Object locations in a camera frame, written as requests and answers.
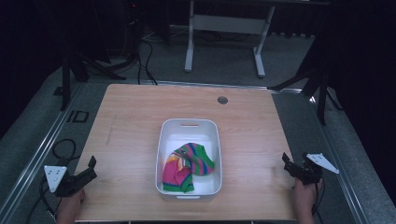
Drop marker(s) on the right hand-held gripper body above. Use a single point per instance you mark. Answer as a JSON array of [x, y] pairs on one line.
[[309, 171]]

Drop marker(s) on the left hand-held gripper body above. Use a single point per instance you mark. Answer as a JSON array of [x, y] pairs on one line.
[[67, 184]]

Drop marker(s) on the pink striped sock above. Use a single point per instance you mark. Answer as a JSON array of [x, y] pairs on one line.
[[176, 177]]

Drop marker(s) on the green striped sock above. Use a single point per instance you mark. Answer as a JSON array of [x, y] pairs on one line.
[[196, 160]]

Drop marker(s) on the white plastic basket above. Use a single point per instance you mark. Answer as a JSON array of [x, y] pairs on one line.
[[190, 130]]

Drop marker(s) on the person's left hand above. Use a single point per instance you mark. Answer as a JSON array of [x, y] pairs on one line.
[[72, 202]]

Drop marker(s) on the person's right hand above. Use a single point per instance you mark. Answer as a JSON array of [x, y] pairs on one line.
[[304, 193]]

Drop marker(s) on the black tripod stand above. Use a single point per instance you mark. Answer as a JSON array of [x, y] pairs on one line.
[[76, 67], [317, 84]]

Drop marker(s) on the round grey table grommet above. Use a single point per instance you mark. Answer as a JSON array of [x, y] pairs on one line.
[[222, 100]]

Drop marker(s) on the aluminium floor rail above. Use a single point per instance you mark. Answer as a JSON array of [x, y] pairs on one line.
[[336, 174], [37, 158]]

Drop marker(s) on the white desk frame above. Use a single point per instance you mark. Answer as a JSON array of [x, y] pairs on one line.
[[229, 24]]

